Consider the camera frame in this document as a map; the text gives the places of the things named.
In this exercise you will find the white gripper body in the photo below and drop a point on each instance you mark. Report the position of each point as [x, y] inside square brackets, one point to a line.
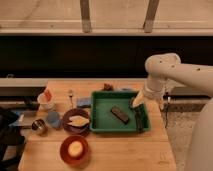
[139, 99]

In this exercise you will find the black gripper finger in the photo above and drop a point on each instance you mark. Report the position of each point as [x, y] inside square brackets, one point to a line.
[139, 122]
[131, 103]

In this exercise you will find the dark brown eraser block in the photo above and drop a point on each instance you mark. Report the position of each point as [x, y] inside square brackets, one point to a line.
[120, 114]

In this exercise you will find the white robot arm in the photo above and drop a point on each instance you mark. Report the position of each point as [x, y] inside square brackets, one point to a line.
[166, 66]

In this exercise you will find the small brown object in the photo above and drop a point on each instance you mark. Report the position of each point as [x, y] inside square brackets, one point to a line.
[107, 87]

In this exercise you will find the blue sponge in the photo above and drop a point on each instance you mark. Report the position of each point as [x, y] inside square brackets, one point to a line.
[83, 102]

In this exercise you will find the beige leaf-shaped food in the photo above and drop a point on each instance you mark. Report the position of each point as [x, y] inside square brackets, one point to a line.
[78, 121]

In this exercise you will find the dark purple plate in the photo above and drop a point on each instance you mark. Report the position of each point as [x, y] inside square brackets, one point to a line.
[72, 129]

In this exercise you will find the yellow round object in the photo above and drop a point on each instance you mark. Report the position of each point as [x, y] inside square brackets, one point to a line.
[75, 149]

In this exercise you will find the blue cup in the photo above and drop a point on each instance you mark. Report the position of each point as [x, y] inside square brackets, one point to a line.
[53, 119]

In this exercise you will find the red bowl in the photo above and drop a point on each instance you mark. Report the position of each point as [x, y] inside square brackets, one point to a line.
[64, 151]

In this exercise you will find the orange item in cup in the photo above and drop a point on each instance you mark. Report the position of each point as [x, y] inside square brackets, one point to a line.
[48, 95]

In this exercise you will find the small metal cup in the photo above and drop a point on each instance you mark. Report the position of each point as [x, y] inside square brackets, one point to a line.
[39, 127]

